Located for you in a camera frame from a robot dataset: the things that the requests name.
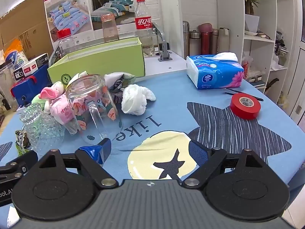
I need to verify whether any white base board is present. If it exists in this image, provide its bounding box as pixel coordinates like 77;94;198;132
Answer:
142;52;191;76

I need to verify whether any clear plastic container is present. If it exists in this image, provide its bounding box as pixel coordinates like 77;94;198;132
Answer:
0;61;18;111

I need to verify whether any orange bag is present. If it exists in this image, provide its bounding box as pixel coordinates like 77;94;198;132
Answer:
3;38;25;56

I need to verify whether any white and black carton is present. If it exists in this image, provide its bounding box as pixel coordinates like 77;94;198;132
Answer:
14;53;49;81

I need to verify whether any bedding wall poster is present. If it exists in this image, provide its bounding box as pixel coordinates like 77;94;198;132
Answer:
43;0;134;49

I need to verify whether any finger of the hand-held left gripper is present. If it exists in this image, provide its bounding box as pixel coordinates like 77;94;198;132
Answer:
0;150;39;181

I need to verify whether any white crumpled cloth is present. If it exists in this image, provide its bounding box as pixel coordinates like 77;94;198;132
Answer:
121;84;157;116

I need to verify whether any white shelf unit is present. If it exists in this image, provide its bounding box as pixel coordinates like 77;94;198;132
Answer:
215;0;296;102

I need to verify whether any grey patterned sock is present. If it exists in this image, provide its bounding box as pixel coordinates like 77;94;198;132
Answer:
104;71;136;103

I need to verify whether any slim silver thermos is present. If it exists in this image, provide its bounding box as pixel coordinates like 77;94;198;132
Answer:
182;21;190;59

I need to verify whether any red thermos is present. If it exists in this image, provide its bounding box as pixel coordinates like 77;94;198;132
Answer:
198;23;213;55

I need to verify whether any pink and green plush toy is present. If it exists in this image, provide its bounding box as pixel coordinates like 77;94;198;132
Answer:
30;81;65;114

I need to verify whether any red tape roll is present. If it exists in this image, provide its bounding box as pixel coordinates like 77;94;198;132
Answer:
230;93;262;120

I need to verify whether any blue power supply box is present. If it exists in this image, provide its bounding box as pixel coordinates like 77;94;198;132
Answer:
10;63;52;108

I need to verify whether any grey lidded thermos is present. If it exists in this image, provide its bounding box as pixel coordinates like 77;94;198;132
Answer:
189;30;202;57

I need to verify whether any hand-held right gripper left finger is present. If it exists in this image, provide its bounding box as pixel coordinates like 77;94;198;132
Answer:
36;138;119;189

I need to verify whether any cola bottle with red label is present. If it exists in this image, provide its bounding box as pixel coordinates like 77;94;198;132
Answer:
134;0;154;58

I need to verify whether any pink tissue pack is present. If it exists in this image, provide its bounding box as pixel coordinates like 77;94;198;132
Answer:
51;94;79;125

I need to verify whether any blue and white tissue pack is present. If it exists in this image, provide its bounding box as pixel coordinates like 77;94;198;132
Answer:
4;50;29;70

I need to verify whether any beige thermos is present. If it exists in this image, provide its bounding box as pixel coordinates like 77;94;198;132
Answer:
218;27;230;53

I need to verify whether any clear jar with red cap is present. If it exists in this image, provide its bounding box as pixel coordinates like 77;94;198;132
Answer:
56;28;77;58

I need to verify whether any blue printed tablecloth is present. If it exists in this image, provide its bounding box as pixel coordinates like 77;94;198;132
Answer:
0;70;305;229

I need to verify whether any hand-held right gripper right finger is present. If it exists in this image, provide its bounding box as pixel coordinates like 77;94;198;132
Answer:
182;139;268;189

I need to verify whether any clear printed glass mug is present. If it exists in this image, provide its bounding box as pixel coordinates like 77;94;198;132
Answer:
65;74;124;146

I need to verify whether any brown cardboard box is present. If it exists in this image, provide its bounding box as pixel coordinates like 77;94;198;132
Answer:
0;0;54;61

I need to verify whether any potted plant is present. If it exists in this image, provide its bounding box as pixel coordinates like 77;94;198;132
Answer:
242;0;263;33

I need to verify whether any small keychain charm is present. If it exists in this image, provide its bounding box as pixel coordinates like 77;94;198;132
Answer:
14;130;32;157

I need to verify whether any textured clear glass cup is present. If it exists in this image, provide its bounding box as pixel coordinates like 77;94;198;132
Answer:
19;102;65;156

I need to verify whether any green cardboard box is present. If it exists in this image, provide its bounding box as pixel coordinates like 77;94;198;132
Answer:
47;37;146;87

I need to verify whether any pink glass cup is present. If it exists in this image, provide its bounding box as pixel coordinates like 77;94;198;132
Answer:
101;14;120;43

